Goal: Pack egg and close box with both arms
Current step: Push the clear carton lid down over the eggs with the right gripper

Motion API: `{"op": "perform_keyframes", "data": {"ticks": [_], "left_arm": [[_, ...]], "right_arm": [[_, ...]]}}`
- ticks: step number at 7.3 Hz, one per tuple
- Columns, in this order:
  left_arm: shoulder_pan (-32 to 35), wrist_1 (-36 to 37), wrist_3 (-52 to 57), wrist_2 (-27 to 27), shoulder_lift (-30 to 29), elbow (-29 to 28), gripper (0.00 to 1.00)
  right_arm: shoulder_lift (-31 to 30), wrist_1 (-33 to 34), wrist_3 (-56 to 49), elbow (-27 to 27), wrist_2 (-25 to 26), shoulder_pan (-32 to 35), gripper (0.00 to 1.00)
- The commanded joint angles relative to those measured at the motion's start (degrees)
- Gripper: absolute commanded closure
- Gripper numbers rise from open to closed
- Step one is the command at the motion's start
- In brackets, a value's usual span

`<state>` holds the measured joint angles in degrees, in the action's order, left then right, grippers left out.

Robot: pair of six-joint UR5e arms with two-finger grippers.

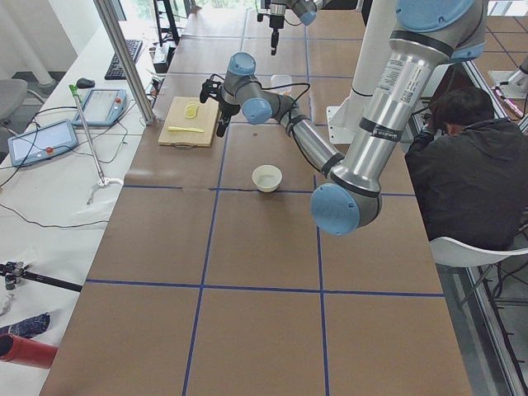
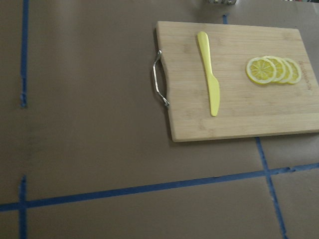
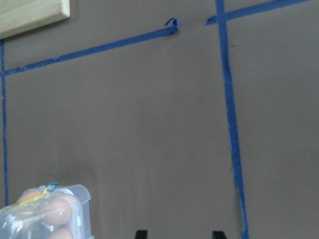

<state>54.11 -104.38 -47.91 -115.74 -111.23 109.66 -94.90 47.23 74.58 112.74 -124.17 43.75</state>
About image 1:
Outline wooden cutting board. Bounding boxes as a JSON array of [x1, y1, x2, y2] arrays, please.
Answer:
[[158, 97, 219, 147]]

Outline lemon slices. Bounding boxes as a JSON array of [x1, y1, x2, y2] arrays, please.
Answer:
[[184, 101, 200, 120]]

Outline white chair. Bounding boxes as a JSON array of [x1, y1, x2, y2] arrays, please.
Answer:
[[428, 235, 528, 306]]

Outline black keyboard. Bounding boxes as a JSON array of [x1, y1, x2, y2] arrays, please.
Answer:
[[103, 39, 144, 81]]

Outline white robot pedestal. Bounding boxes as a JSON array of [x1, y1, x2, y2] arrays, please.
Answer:
[[327, 0, 396, 144]]

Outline teach pendant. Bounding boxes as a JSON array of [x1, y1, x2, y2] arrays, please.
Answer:
[[80, 88, 127, 128], [8, 120, 78, 167]]

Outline seated person in black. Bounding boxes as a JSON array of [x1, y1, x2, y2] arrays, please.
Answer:
[[405, 87, 527, 251]]

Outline blue patterned cloth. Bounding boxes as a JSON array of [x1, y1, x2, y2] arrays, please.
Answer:
[[1, 313, 50, 338]]

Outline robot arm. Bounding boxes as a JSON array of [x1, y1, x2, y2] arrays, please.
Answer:
[[200, 1, 488, 235], [258, 0, 328, 56]]

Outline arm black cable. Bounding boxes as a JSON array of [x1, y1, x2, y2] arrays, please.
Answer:
[[263, 82, 311, 125]]

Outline reacher grabber stick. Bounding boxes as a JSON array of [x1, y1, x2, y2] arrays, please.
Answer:
[[68, 84, 124, 205]]

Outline far teach pendant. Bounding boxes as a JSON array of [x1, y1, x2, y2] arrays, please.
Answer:
[[80, 88, 127, 128]]

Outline aluminium frame post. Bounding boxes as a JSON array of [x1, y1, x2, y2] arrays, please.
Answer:
[[93, 0, 155, 125]]

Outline near teach pendant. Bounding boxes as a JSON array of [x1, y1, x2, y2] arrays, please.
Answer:
[[8, 120, 78, 167]]

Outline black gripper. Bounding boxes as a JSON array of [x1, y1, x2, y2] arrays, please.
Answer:
[[216, 101, 239, 137], [270, 26, 281, 55]]

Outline clear plastic egg box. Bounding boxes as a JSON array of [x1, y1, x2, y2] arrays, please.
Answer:
[[270, 74, 293, 95]]

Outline black computer mouse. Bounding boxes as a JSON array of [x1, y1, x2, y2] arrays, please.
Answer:
[[76, 78, 96, 89]]

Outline yellow plastic knife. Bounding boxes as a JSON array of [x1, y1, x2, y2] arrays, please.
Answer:
[[167, 126, 205, 133]]

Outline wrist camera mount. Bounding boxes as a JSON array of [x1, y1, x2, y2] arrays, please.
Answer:
[[199, 74, 223, 104], [255, 0, 271, 22]]

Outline red cylinder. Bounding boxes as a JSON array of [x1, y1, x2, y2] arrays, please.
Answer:
[[1, 333, 58, 369]]

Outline black tripod rod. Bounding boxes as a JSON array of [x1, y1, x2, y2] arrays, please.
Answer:
[[0, 262, 83, 292]]

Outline white ceramic bowl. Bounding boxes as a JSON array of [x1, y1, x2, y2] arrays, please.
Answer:
[[252, 164, 282, 193]]

